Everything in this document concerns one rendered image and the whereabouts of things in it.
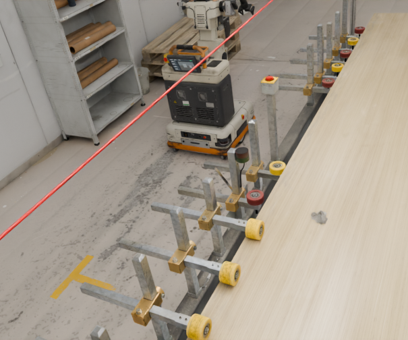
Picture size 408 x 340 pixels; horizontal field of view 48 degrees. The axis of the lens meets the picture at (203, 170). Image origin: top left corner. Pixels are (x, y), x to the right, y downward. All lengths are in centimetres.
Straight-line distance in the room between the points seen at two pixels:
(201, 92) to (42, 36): 153
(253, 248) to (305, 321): 39
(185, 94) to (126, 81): 146
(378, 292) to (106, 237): 226
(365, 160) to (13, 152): 324
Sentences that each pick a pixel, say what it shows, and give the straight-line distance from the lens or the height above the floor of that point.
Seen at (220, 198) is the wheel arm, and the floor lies 86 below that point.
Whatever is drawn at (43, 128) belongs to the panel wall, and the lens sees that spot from 477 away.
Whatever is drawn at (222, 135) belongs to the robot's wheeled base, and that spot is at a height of 26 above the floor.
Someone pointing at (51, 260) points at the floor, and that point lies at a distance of 350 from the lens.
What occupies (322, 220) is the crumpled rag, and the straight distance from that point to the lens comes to 195.
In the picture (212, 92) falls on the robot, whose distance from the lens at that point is 378.
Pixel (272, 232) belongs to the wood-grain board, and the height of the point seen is 90.
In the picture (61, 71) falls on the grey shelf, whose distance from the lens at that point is 448.
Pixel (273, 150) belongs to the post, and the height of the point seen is 80.
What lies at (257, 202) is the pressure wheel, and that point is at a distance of 208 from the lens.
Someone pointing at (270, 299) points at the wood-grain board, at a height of 90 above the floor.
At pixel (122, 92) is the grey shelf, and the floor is 14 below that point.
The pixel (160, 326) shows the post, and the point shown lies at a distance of 176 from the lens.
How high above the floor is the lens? 220
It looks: 34 degrees down
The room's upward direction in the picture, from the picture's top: 10 degrees counter-clockwise
